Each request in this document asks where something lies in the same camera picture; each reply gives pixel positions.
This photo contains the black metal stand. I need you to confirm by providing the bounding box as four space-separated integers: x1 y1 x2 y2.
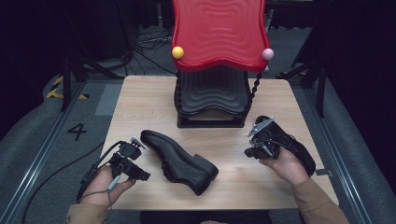
276 54 329 119
59 50 125 112

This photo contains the black cable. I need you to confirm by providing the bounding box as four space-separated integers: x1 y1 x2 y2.
21 140 125 224

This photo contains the bundle of floor cables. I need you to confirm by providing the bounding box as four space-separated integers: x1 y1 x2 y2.
123 26 177 77

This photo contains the person's right hand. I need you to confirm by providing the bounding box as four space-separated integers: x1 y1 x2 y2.
259 146 311 187

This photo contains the person's left hand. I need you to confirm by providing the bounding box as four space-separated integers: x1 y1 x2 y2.
79 165 137 207

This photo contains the red and black shoe rack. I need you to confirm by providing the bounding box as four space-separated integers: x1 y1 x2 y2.
170 0 275 129

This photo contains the grey cable with plug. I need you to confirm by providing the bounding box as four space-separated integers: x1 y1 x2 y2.
77 175 122 209

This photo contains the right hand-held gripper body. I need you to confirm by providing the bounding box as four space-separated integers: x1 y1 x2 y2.
247 116 294 161

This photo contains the yellow and black floor tape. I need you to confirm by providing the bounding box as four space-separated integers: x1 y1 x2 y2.
46 75 90 101

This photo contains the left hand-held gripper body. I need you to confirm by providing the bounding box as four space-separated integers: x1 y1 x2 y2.
107 135 148 179

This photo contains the metal floor rail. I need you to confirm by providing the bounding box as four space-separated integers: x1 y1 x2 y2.
298 83 376 224
0 81 89 224

